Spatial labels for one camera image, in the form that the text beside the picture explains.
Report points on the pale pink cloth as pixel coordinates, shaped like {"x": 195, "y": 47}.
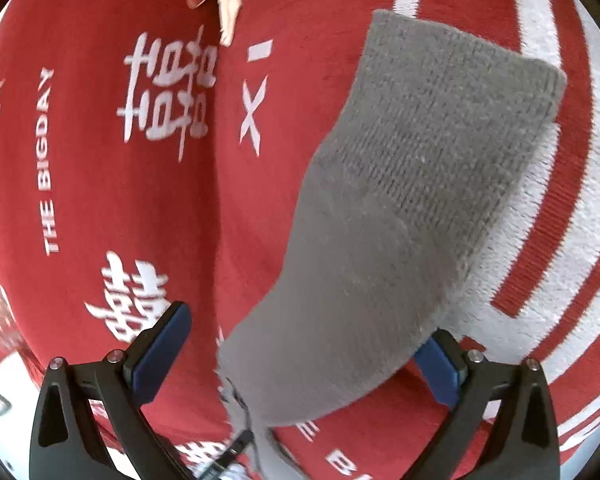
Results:
{"x": 230, "y": 10}

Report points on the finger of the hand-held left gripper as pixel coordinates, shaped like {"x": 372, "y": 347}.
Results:
{"x": 240, "y": 442}

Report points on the red printed blanket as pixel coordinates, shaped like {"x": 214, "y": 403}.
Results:
{"x": 105, "y": 185}

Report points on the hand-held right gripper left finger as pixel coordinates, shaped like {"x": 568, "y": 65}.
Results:
{"x": 162, "y": 350}

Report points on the grey towel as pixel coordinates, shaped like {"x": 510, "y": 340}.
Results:
{"x": 380, "y": 210}

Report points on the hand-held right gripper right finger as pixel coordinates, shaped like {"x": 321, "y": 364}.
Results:
{"x": 442, "y": 375}

